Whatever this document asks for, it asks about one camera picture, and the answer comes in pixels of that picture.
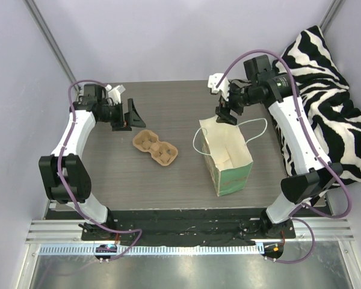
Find green paper gift bag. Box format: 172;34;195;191
193;116;268;197

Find brown cardboard cup carrier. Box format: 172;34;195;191
132;129;178;167

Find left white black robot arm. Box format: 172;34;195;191
39;80;146;240

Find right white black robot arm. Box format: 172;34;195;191
208;54;343;238

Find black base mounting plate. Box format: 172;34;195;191
80;208;296;247

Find zebra print blanket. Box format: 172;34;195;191
282;25;361;185

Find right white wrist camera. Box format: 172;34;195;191
207;73;230;102

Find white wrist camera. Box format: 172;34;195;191
207;73;230;102
105;84;126;104

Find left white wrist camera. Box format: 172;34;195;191
105;84;126;104

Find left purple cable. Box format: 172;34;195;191
57;79;144;263

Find aluminium frame rail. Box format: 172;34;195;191
26;217;354;244

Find white slotted cable duct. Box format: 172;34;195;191
39;243;264;256

